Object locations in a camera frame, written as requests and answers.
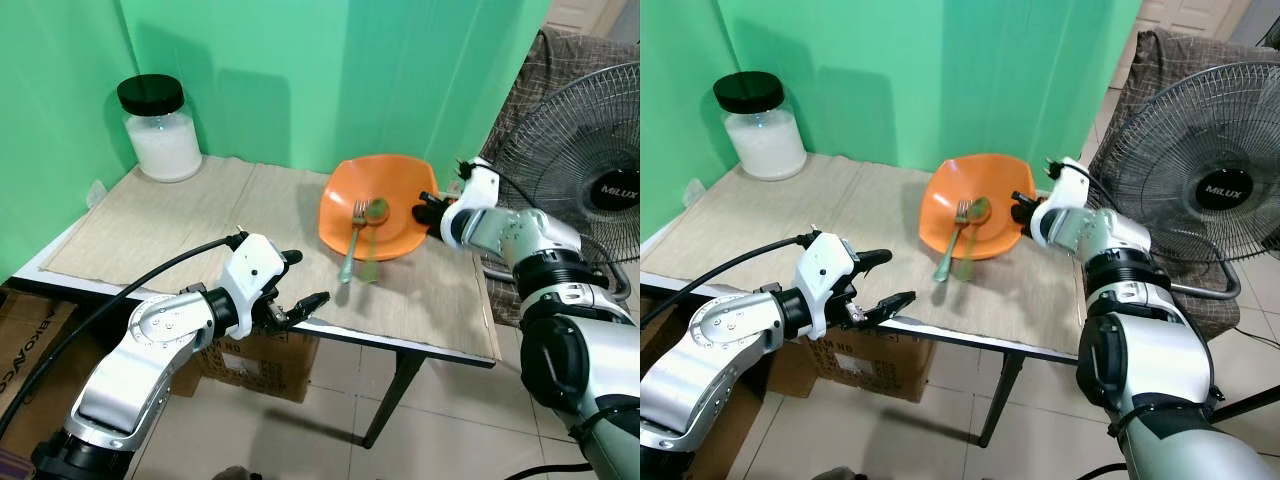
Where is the orange plastic plate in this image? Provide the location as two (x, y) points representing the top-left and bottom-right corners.
(317, 153), (442, 264)
(917, 152), (1038, 262)

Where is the green plastic spoon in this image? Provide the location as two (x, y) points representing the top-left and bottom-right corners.
(357, 197), (392, 284)
(954, 196), (992, 282)

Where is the small brown cardboard box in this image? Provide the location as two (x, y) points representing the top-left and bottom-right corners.
(170, 330), (322, 405)
(768, 330), (907, 405)

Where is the green plastic fork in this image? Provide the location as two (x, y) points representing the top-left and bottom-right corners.
(337, 200), (370, 286)
(934, 199), (974, 284)

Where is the beige woven table mat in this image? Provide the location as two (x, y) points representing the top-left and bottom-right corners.
(650, 152), (1088, 358)
(40, 154), (502, 363)

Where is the white table with black legs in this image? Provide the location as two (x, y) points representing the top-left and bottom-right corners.
(640, 152), (1091, 450)
(8, 154), (502, 450)

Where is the glass jar with black lid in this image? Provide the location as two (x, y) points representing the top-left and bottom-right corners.
(117, 74), (204, 184)
(712, 71), (809, 183)

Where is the green backdrop sheet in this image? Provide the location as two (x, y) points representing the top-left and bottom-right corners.
(0, 0), (554, 283)
(640, 0), (1143, 241)

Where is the black standing fan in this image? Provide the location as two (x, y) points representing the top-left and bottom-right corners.
(488, 61), (641, 303)
(1098, 61), (1280, 303)

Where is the brown plaid cloth covered chair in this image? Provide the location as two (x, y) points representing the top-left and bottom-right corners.
(1083, 27), (1280, 343)
(478, 27), (641, 331)

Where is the white door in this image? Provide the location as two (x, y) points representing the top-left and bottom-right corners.
(1134, 0), (1253, 63)
(544, 0), (613, 33)

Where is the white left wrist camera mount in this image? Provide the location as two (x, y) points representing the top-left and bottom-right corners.
(794, 232), (867, 314)
(217, 232), (288, 313)

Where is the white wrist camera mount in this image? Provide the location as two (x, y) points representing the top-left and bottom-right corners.
(454, 157), (502, 217)
(1043, 156), (1092, 217)
(217, 232), (288, 313)
(794, 232), (867, 314)

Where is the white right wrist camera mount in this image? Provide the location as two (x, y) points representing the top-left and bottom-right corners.
(454, 157), (502, 217)
(1043, 156), (1092, 217)

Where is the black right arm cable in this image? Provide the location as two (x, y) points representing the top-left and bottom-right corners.
(456, 157), (576, 231)
(1044, 156), (1141, 219)

